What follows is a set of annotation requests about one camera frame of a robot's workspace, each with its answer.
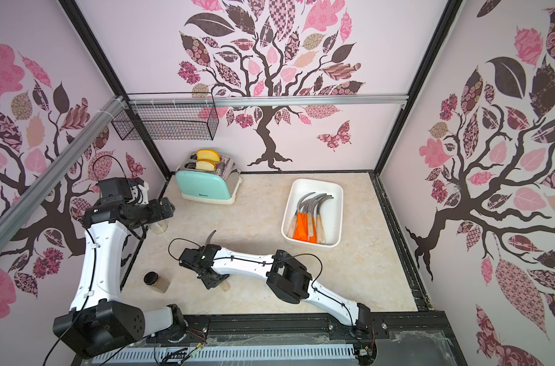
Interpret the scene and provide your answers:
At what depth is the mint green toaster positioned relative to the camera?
100cm

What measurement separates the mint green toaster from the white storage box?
0.29 meters

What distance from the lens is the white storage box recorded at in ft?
3.08
